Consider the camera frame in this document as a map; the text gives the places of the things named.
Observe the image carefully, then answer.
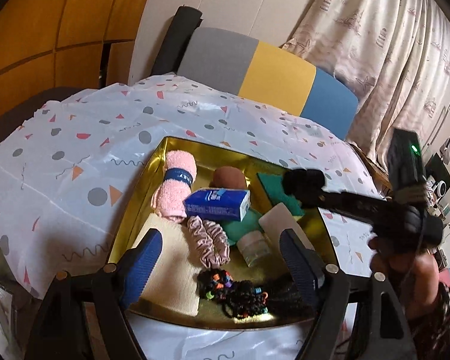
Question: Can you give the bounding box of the brown powder puff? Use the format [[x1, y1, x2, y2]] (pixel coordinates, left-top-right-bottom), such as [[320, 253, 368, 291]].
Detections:
[[210, 167, 246, 192]]

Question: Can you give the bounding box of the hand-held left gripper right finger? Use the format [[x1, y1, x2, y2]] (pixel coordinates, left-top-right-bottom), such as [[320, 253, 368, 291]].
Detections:
[[278, 228, 417, 360]]

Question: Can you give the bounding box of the green cap white jar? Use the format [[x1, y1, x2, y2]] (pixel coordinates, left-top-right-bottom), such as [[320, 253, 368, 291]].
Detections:
[[221, 208, 276, 268]]

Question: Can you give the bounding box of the clothes iron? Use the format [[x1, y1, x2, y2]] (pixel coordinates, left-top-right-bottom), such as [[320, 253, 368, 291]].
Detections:
[[439, 127, 450, 166]]

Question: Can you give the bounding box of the person's right forearm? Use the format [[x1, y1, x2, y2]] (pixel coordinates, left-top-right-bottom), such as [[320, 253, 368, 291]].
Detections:
[[401, 266, 450, 360]]

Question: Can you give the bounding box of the gold metal tray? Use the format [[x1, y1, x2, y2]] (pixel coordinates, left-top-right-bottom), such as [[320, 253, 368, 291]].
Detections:
[[107, 136, 340, 332]]

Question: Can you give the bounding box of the wooden side table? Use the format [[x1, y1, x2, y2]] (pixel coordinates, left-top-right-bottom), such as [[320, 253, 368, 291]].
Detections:
[[354, 146, 392, 196]]

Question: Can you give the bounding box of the white sponge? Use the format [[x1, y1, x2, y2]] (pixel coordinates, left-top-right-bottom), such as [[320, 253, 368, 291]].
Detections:
[[258, 202, 316, 256]]

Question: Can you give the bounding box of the beige cloth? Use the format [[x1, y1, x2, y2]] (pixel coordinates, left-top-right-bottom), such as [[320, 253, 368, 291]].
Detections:
[[129, 214, 201, 316]]

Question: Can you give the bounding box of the black rolled mat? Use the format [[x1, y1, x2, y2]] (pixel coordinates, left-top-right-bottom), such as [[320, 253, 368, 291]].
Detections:
[[152, 5, 203, 76]]

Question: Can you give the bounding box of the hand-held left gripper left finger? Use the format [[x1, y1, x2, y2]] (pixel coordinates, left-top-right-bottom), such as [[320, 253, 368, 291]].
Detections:
[[24, 228, 164, 360]]

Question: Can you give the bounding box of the wooden wardrobe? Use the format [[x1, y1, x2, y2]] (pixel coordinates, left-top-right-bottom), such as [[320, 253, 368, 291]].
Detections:
[[0, 0, 160, 128]]

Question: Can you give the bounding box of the yellow green scouring sponge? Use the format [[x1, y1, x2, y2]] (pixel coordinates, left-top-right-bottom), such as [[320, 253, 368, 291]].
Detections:
[[256, 172, 306, 216]]

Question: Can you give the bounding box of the pink satin scrunchie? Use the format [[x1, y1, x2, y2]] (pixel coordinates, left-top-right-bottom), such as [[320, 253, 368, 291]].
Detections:
[[187, 215, 231, 269]]

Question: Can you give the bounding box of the white round fan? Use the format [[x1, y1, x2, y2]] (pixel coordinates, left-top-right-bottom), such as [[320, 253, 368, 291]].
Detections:
[[427, 180, 449, 199]]

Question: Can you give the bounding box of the pink towel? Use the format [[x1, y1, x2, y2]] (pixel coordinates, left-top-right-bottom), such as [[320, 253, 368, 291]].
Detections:
[[151, 150, 197, 223]]

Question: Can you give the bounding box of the patterned plastic tablecloth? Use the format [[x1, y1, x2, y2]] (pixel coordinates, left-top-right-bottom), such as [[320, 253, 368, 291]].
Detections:
[[0, 73, 383, 360]]

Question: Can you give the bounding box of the blue tissue pack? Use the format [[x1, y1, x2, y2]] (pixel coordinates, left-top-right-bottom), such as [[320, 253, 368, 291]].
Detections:
[[184, 188, 251, 222]]

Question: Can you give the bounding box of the black monitor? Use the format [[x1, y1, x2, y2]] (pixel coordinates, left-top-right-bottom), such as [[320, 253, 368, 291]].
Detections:
[[425, 155, 450, 188]]

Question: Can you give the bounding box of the person's right hand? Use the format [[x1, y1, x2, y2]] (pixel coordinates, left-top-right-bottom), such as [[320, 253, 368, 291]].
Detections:
[[368, 238, 440, 298]]

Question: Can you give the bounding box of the printed beige curtain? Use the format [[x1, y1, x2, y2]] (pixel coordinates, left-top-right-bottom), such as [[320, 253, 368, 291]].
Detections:
[[281, 0, 450, 158]]

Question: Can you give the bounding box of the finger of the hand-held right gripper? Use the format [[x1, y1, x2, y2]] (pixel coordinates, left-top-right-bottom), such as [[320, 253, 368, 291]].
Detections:
[[319, 190, 398, 214], [318, 200, 383, 230]]

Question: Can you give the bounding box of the grey yellow blue chair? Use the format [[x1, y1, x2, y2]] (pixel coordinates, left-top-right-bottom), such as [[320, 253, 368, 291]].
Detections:
[[176, 27, 360, 139]]

